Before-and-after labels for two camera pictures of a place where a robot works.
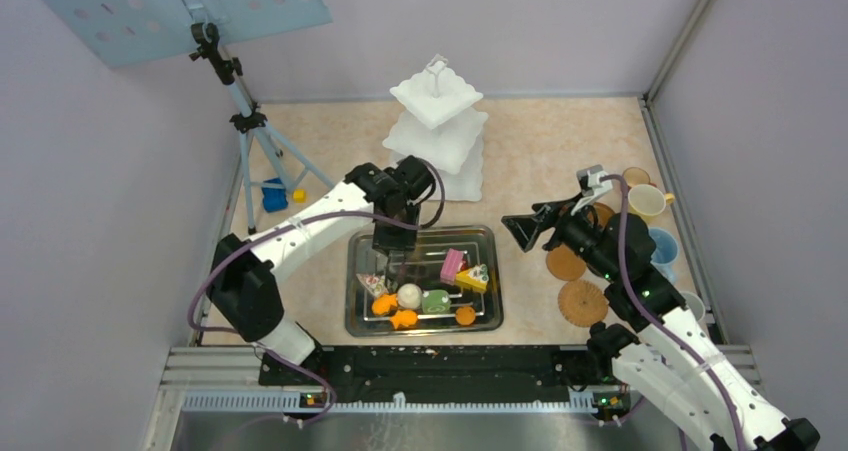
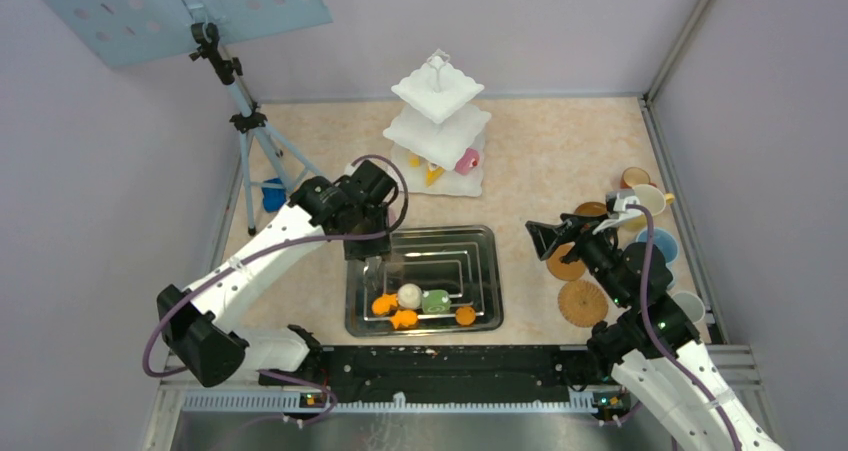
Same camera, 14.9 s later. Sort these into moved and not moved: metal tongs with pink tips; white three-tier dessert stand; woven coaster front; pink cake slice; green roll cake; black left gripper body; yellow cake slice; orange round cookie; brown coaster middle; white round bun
Moved: yellow cake slice; pink cake slice; black left gripper body; metal tongs with pink tips
Not moved: white three-tier dessert stand; brown coaster middle; white round bun; orange round cookie; woven coaster front; green roll cake
